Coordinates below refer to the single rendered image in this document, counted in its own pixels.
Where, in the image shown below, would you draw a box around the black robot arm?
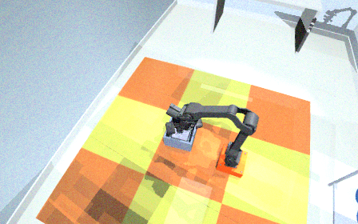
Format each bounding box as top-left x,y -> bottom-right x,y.
166,102 -> 260,168

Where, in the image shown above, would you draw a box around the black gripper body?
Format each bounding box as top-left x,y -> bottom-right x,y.
165,119 -> 203,135

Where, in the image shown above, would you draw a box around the white plate with hole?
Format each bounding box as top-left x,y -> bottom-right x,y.
172,128 -> 190,142

